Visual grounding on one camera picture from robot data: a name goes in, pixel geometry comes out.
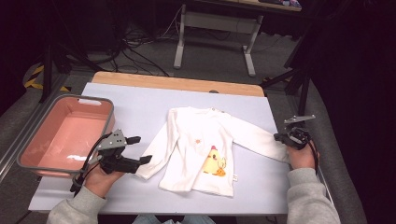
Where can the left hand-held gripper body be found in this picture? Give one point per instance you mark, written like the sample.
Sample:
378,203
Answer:
113,152

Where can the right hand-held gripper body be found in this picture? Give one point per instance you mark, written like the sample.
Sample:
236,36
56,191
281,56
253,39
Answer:
297,133

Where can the pink basin with grey rim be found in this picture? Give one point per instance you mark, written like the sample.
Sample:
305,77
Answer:
67,137

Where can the white shirt with chick print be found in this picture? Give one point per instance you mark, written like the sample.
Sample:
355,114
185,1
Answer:
199,146

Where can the person's right hand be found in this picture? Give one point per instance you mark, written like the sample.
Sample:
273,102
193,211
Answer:
300,157

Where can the person's left hand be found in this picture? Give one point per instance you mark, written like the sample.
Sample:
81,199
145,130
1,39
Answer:
99,182

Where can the pale lavender table mat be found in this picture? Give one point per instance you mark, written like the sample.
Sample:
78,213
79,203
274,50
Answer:
140,105

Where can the black metal stand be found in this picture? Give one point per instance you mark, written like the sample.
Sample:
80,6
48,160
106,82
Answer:
302,81

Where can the person's blue jeans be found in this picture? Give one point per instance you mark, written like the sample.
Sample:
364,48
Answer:
174,220

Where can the black tripod stand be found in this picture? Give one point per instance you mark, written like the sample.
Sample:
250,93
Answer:
48,71

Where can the yellow black hazard tape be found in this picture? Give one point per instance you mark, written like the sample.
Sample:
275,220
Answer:
32,81

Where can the wooden desk top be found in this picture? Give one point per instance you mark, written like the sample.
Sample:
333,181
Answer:
249,4

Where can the aluminium floor rail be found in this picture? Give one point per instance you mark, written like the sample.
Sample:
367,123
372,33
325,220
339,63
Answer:
25,133
323,186

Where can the grey metal desk frame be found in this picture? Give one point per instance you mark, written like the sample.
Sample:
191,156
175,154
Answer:
214,25

